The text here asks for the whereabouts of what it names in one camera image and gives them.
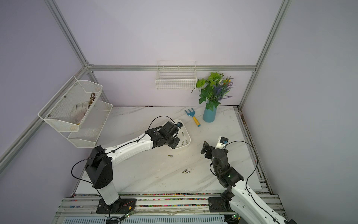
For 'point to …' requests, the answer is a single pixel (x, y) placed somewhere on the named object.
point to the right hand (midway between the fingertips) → (211, 145)
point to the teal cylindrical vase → (209, 115)
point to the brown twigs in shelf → (92, 99)
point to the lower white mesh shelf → (90, 128)
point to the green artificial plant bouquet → (214, 89)
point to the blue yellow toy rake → (192, 114)
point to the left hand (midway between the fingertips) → (174, 140)
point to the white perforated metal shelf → (68, 110)
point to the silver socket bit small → (170, 156)
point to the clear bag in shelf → (79, 110)
